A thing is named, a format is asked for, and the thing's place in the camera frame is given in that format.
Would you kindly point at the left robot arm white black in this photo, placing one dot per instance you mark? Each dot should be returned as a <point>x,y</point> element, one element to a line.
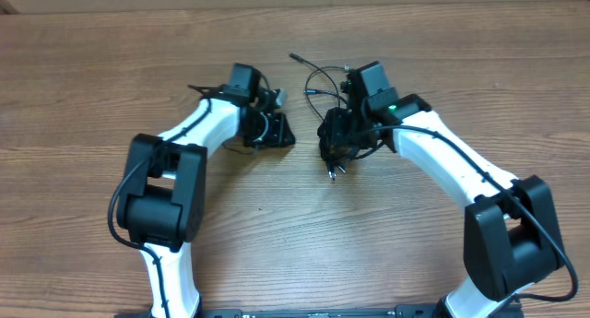
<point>159,204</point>

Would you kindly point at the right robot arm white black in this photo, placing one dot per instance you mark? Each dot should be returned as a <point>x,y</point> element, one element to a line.
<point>512,238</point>

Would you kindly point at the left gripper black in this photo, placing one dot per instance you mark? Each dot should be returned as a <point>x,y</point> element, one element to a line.
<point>277,132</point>

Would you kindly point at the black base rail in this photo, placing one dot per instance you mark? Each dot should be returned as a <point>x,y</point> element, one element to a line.
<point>399,311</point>

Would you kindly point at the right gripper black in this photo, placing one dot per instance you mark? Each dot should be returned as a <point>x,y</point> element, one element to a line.
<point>333,131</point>

